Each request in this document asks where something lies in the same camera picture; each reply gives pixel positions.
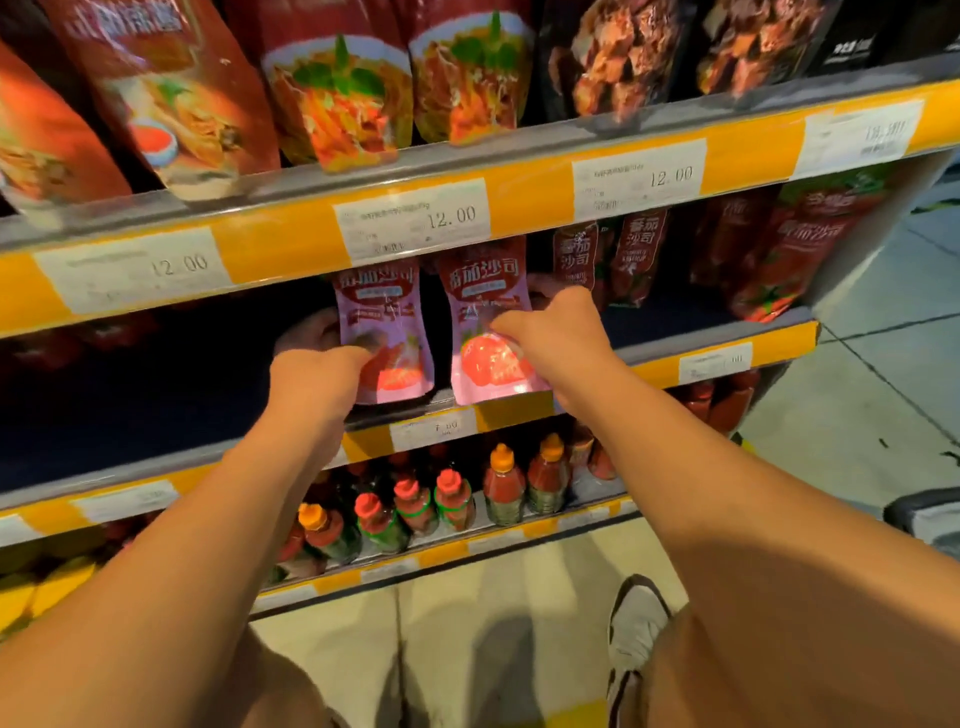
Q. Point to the large red sauce pouch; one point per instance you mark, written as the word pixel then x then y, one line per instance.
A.
pixel 802 240

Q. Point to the grey shelf with yellow rail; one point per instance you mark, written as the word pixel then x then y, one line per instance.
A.
pixel 450 551
pixel 525 191
pixel 660 352

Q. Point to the dark red sauce pouch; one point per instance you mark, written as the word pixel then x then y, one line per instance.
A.
pixel 576 255
pixel 731 240
pixel 639 255

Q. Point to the person's right forearm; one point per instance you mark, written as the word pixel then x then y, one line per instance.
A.
pixel 750 555

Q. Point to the white sneaker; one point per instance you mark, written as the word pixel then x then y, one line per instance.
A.
pixel 636 622

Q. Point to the person's left leg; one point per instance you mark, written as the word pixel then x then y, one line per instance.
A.
pixel 270 690

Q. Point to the dark meat picture pouch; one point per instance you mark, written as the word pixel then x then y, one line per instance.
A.
pixel 622 52
pixel 757 37

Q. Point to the yellow packets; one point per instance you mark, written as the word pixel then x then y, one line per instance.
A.
pixel 45 581

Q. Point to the person's left thumb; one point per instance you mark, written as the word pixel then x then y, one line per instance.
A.
pixel 367 346

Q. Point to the person's left forearm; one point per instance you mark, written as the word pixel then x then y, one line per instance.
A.
pixel 172 585

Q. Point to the red noodle picture pouch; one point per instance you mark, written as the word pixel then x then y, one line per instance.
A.
pixel 472 75
pixel 337 97

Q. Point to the red seasoning pouch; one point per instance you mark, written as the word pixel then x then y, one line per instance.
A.
pixel 172 82
pixel 45 150

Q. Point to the person's right thumb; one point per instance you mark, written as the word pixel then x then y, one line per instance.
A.
pixel 514 326

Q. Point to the person's right hand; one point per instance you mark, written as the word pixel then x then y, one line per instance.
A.
pixel 570 337

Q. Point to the pink tomato sauce pouch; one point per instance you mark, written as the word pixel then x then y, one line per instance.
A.
pixel 382 307
pixel 480 285

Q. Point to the row of red sauce bottles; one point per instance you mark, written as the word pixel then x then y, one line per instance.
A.
pixel 450 499

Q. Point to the black pouch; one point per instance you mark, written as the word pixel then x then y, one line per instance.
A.
pixel 851 37

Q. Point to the white price tag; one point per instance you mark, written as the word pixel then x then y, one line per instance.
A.
pixel 126 501
pixel 433 430
pixel 859 139
pixel 405 225
pixel 637 180
pixel 127 270
pixel 715 364

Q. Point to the person's left hand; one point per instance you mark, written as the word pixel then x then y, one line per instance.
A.
pixel 315 382

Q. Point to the red sauce packs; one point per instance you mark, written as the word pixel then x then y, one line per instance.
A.
pixel 720 401

